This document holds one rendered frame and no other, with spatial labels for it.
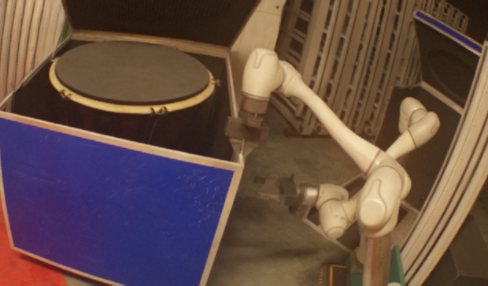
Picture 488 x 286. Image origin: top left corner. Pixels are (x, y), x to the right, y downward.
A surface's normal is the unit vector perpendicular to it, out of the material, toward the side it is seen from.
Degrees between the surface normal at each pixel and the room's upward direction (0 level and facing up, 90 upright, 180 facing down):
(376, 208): 86
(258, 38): 90
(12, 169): 90
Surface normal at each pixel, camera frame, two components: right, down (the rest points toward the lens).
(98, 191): 0.05, 0.48
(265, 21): 0.39, 0.51
